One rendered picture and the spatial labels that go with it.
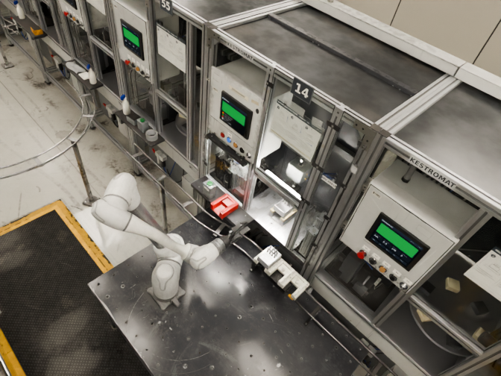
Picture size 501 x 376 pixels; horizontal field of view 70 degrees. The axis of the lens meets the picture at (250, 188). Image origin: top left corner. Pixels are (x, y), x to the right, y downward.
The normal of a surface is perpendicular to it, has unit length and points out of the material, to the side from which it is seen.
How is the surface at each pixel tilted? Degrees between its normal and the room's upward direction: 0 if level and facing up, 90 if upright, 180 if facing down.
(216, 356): 0
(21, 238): 0
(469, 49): 90
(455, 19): 90
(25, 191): 0
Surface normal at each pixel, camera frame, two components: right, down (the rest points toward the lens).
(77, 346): 0.13, -0.66
